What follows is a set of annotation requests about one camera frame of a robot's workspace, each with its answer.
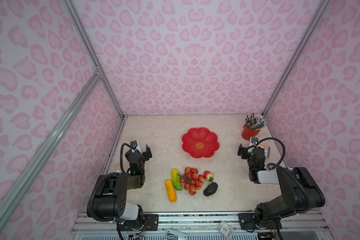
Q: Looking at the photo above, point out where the yellow green fake fruit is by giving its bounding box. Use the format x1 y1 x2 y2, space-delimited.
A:
172 169 183 191

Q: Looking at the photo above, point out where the dark fake avocado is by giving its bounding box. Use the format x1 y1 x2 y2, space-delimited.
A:
203 182 218 197

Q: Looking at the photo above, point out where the yellow orange fake fruit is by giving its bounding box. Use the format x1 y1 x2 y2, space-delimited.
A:
165 180 177 203

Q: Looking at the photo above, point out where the red lychee bunch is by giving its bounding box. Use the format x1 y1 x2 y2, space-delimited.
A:
180 167 205 196

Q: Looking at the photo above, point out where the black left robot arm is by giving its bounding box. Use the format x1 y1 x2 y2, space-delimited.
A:
86 141 152 231

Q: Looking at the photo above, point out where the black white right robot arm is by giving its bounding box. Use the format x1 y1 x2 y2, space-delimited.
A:
238 145 325 233

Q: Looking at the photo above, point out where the red flower-shaped fruit bowl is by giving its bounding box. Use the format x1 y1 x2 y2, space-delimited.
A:
182 128 220 159

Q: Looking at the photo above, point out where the red pencil cup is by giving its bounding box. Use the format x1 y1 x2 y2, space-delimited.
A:
241 124 260 141

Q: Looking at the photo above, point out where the bundle of coloured pencils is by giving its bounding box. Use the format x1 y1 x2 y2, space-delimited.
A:
244 113 267 131

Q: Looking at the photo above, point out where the clear plastic tag box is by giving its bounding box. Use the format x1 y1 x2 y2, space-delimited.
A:
217 221 235 240

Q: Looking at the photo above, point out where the white label card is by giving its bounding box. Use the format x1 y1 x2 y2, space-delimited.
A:
165 229 189 240

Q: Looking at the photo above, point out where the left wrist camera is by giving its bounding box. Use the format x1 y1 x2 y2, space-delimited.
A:
130 140 142 153

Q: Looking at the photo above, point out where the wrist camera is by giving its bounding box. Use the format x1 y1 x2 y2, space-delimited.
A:
130 140 142 153
249 137 259 147

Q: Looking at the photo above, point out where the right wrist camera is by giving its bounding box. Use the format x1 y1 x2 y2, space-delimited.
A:
249 137 259 147

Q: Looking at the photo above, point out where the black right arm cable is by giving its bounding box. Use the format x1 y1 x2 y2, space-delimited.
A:
253 137 311 211

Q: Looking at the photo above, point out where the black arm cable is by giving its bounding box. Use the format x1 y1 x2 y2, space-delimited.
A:
253 137 311 211
88 142 136 217

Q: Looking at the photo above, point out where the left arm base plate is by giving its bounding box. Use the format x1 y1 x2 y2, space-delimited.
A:
117 214 159 232

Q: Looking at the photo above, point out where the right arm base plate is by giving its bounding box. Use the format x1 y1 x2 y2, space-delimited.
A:
238 213 283 233

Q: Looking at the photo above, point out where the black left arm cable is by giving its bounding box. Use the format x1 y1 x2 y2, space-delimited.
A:
88 142 136 217

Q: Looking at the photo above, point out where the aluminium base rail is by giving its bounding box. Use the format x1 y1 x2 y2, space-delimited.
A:
69 211 333 240

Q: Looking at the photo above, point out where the diagonal aluminium frame bar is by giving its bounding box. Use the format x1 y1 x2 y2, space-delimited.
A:
0 73 102 233

